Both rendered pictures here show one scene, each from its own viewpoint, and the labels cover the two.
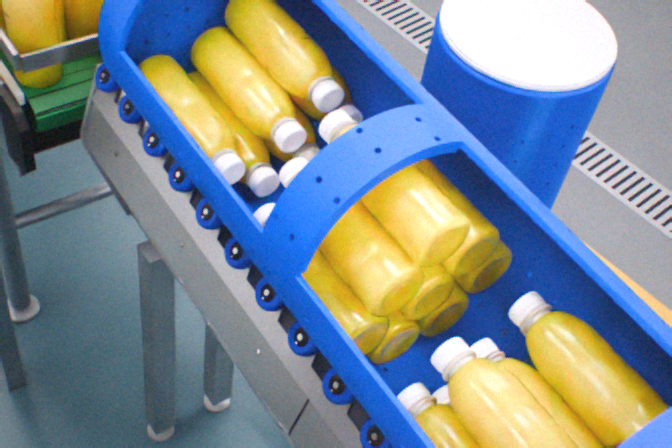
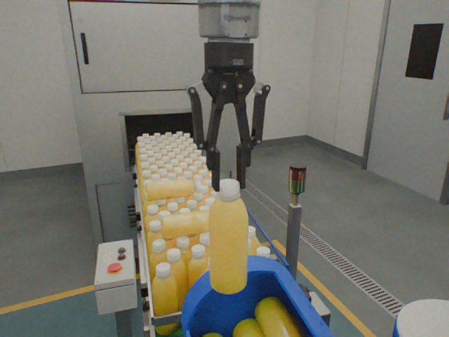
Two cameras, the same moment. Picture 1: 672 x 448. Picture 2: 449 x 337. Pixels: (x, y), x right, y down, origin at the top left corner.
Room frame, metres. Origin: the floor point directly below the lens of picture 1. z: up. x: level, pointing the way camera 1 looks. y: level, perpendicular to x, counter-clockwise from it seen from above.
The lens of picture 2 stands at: (0.42, -0.04, 1.69)
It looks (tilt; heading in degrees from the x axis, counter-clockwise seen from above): 20 degrees down; 27
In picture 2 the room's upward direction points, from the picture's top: straight up
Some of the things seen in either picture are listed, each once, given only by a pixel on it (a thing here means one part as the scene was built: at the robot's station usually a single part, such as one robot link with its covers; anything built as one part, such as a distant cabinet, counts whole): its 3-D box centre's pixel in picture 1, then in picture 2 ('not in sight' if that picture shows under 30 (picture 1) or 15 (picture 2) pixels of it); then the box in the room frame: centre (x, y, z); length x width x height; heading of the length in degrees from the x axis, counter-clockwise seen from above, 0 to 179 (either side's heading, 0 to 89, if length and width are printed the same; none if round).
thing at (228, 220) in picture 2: not in sight; (228, 239); (0.92, 0.22, 1.35); 0.07 x 0.07 x 0.19
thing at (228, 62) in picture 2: not in sight; (229, 73); (0.92, 0.22, 1.64); 0.08 x 0.07 x 0.09; 133
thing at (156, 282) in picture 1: (158, 350); not in sight; (0.99, 0.30, 0.31); 0.06 x 0.06 x 0.63; 43
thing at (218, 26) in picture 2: not in sight; (229, 21); (0.92, 0.22, 1.72); 0.09 x 0.09 x 0.06
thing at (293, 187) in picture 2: not in sight; (296, 184); (1.61, 0.29, 1.18); 0.06 x 0.06 x 0.05
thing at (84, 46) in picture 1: (148, 28); (224, 307); (1.15, 0.35, 0.96); 0.40 x 0.01 x 0.03; 133
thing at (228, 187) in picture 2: not in sight; (228, 187); (0.92, 0.22, 1.45); 0.04 x 0.04 x 0.02
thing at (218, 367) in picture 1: (221, 322); not in sight; (1.09, 0.20, 0.31); 0.06 x 0.06 x 0.63; 43
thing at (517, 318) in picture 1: (527, 309); not in sight; (0.62, -0.21, 1.11); 0.04 x 0.02 x 0.04; 133
